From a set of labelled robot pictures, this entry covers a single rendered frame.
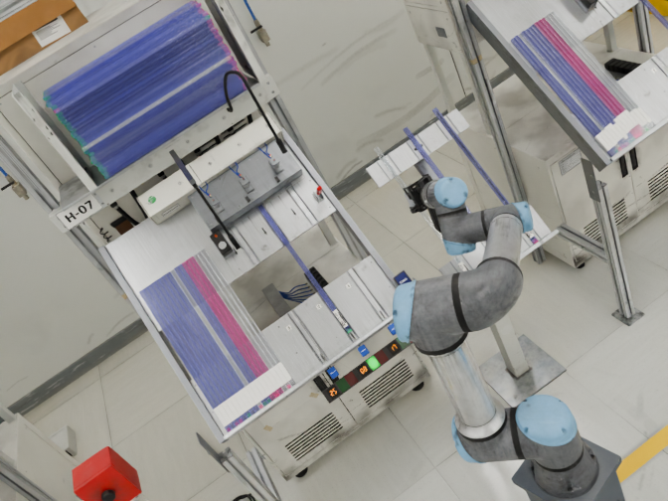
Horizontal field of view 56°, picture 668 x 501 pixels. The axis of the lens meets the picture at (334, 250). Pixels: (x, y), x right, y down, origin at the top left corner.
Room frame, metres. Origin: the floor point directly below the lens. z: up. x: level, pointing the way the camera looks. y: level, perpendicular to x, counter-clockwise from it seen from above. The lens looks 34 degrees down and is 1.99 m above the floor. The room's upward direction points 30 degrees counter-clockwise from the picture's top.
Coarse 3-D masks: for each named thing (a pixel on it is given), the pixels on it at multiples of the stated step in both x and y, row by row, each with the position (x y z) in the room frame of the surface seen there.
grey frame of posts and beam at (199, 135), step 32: (224, 0) 1.93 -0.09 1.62; (256, 96) 1.89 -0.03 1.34; (224, 128) 1.87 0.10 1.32; (288, 128) 1.92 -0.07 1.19; (0, 160) 1.82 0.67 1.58; (160, 160) 1.84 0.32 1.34; (32, 192) 1.82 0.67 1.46; (96, 192) 1.81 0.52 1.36; (128, 192) 1.82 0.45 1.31; (96, 256) 1.82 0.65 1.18; (256, 480) 1.33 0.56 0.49
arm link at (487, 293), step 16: (496, 208) 1.19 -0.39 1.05; (512, 208) 1.16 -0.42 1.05; (528, 208) 1.15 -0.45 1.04; (496, 224) 1.10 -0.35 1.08; (512, 224) 1.08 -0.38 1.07; (528, 224) 1.12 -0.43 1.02; (496, 240) 1.02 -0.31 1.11; (512, 240) 1.01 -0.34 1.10; (496, 256) 0.92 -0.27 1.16; (512, 256) 0.94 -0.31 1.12; (464, 272) 0.89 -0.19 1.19; (480, 272) 0.87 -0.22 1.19; (496, 272) 0.87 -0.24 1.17; (512, 272) 0.87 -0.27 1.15; (464, 288) 0.85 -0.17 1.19; (480, 288) 0.84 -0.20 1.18; (496, 288) 0.84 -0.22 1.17; (512, 288) 0.84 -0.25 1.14; (464, 304) 0.84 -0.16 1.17; (480, 304) 0.82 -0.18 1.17; (496, 304) 0.82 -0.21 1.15; (512, 304) 0.83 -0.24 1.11; (480, 320) 0.82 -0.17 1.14; (496, 320) 0.82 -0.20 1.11
